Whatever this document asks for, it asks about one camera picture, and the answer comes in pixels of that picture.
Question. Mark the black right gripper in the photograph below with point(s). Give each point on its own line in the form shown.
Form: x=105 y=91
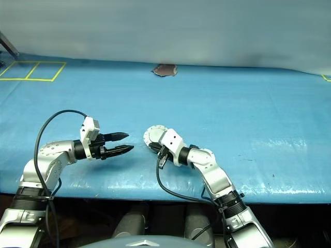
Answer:
x=168 y=157

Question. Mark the silver finned motor cover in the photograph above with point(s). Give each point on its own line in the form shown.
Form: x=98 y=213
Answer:
x=153 y=134

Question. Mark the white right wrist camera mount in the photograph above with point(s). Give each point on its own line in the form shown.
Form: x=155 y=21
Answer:
x=173 y=142

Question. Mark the blue foam table cover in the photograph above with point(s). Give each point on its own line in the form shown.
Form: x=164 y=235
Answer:
x=232 y=108

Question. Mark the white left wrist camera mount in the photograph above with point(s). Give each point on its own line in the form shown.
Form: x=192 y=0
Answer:
x=89 y=129

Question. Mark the torn brown hole in cover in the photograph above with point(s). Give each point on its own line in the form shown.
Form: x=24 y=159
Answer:
x=165 y=70

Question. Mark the grey rounded cylinder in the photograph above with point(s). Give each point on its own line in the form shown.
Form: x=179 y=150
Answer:
x=197 y=227
x=129 y=224

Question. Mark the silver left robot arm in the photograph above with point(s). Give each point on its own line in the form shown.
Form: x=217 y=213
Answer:
x=44 y=165

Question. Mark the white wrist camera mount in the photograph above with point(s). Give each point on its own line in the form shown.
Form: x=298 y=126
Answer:
x=173 y=142
x=89 y=129

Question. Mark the yellow tape double rectangle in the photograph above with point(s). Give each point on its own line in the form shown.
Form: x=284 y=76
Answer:
x=33 y=78

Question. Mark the grey-blue robot torso with emblem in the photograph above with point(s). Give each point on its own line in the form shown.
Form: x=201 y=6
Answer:
x=144 y=242

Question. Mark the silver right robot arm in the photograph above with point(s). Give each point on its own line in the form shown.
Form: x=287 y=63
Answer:
x=214 y=170

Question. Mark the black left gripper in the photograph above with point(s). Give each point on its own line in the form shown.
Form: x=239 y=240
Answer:
x=97 y=153

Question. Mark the grey metal bar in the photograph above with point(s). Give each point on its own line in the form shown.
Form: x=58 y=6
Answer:
x=9 y=46

